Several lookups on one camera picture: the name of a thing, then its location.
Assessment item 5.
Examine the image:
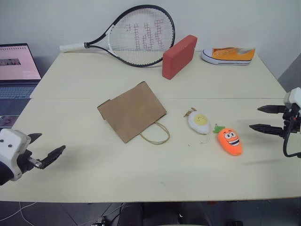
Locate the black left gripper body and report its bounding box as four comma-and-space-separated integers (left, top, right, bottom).
16, 149, 41, 175

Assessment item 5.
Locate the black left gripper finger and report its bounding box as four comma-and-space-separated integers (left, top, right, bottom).
27, 133, 43, 144
35, 145, 66, 170

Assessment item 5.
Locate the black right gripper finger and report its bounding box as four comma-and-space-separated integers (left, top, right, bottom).
257, 105, 286, 115
249, 123, 284, 137

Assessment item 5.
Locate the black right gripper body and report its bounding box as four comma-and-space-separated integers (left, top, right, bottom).
280, 107, 301, 139

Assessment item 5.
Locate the brown paper bag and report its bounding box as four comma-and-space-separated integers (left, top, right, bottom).
97, 81, 171, 145

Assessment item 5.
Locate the orange carrot plush toy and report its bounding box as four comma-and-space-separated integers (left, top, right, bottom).
213, 123, 243, 156

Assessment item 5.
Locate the orange canvas sneaker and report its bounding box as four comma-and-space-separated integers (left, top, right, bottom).
200, 46, 256, 66

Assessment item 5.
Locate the egg plush toy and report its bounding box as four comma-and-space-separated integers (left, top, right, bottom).
183, 107, 211, 145

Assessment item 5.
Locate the open laptop computer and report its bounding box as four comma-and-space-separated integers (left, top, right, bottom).
0, 43, 42, 116

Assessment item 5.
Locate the red foam block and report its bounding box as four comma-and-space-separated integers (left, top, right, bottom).
162, 34, 198, 81

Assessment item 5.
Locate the black and white tennis racket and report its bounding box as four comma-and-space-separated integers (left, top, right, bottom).
59, 4, 175, 68

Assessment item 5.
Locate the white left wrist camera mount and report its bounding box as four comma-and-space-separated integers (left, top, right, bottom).
0, 128, 32, 182

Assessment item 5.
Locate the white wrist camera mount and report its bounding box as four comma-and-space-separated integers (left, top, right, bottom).
283, 87, 301, 115
0, 128, 32, 182

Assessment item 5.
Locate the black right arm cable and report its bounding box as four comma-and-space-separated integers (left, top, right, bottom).
283, 112, 301, 158

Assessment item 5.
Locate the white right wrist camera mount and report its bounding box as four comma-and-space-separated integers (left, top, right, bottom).
283, 87, 301, 115

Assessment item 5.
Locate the white floor cable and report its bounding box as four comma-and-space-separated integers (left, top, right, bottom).
0, 201, 38, 226

